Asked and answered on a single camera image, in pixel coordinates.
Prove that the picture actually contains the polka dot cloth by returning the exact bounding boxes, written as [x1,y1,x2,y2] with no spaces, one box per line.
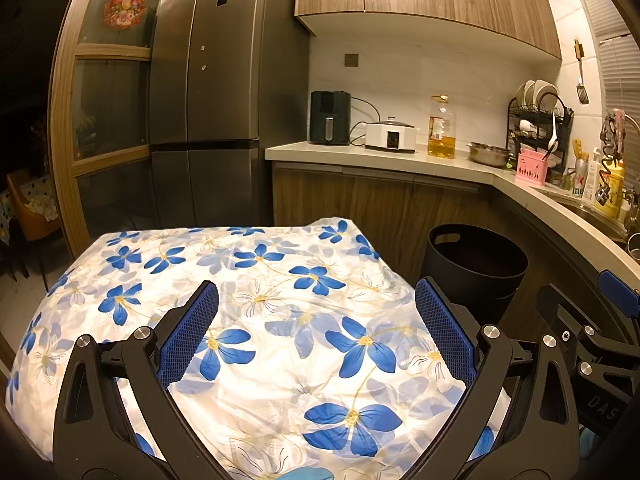
[0,187,13,243]

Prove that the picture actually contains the black power cable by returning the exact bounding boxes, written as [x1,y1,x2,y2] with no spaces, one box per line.
[349,97,386,147]

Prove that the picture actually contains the yellow bottle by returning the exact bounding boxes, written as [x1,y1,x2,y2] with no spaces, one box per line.
[595,160,626,218]

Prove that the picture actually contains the orange chair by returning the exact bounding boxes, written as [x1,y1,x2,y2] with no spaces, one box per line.
[6,169,63,243]

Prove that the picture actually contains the black air fryer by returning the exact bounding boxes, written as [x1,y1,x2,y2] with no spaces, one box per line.
[310,90,352,146]

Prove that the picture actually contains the black round trash bin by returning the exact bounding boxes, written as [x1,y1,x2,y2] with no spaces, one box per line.
[424,223,529,321]

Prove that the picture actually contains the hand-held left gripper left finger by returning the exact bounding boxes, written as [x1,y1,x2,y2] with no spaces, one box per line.
[52,279,231,480]

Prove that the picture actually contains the white plates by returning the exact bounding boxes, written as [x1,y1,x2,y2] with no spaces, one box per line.
[516,79,561,111]

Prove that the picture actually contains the hanging slotted spatula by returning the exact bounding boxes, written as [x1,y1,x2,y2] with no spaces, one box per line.
[574,39,590,105]

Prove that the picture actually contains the pink utensil box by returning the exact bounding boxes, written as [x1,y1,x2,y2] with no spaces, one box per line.
[515,149,551,184]

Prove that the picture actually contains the wooden lower cabinet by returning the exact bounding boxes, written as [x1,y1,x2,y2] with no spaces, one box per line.
[272,160,640,361]

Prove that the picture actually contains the cooking oil bottle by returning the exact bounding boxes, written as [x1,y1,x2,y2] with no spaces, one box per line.
[427,94,457,159]

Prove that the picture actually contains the black dish rack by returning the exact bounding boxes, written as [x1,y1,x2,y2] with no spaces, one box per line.
[506,95,575,173]

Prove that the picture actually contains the grey refrigerator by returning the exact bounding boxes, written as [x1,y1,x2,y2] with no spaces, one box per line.
[149,0,311,228]

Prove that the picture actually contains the steel sink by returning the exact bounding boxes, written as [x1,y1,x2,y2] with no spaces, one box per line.
[542,187,628,241]

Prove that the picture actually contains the metal can with red star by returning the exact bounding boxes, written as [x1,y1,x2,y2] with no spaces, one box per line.
[572,157,591,196]

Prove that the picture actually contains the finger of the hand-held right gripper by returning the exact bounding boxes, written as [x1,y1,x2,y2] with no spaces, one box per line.
[598,269,640,319]
[537,284,597,347]

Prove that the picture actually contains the white bottle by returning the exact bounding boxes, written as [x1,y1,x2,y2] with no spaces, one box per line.
[589,147,606,201]

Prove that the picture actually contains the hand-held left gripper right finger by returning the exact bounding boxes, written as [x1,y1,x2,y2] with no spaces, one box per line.
[415,276,581,480]

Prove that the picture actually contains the round red door sticker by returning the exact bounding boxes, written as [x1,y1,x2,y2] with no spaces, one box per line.
[103,0,148,28]

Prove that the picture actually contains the blue floral tablecloth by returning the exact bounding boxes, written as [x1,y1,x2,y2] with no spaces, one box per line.
[7,217,501,480]

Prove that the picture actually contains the stainless steel bowl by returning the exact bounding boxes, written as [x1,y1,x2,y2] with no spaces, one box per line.
[467,141,512,168]

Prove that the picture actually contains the hanging pink cloth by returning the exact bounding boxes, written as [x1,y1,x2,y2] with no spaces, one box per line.
[602,109,640,153]

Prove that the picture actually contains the wooden framed glass door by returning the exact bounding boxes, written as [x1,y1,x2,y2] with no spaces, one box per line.
[47,0,201,261]

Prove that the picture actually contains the window blind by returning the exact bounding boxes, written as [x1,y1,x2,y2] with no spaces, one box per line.
[597,30,640,126]

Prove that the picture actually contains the white rice cooker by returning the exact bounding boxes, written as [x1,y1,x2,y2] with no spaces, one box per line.
[364,116,418,152]

